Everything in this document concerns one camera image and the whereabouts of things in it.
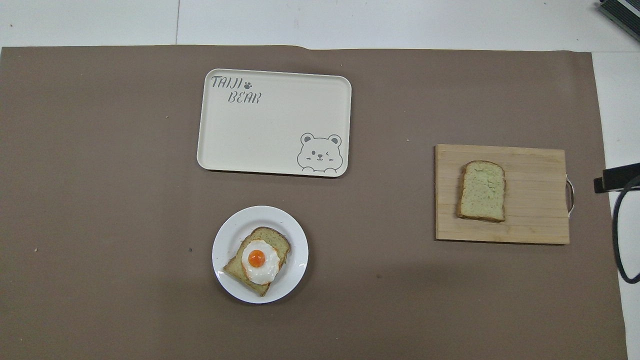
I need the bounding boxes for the white round plate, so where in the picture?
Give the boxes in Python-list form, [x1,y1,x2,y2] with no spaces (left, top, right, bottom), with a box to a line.
[212,205,309,305]

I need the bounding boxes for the bread slice under egg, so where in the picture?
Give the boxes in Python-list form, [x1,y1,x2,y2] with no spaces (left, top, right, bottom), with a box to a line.
[223,226,292,297]

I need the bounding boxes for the cream tray with bear print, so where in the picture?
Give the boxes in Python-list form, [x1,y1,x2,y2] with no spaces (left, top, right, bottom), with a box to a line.
[196,68,352,178]

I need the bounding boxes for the fried egg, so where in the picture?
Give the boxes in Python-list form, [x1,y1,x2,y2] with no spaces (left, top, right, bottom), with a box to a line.
[241,239,281,286]

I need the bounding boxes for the plain bread slice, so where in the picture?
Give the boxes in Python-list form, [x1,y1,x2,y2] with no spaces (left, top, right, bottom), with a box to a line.
[456,160,507,223]

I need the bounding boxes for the wooden cutting board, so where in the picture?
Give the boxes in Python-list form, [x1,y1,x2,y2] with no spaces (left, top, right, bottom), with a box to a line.
[434,144,575,245]

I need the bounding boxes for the black stand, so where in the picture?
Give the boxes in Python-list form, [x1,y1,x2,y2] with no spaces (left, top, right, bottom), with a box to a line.
[593,162,640,194]

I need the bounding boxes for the grey ribbed device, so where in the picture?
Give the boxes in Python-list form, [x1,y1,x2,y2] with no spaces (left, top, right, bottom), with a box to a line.
[598,0,640,29]

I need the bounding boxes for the black cable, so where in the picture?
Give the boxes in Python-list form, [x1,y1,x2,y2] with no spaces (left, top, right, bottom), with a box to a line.
[611,175,640,285]

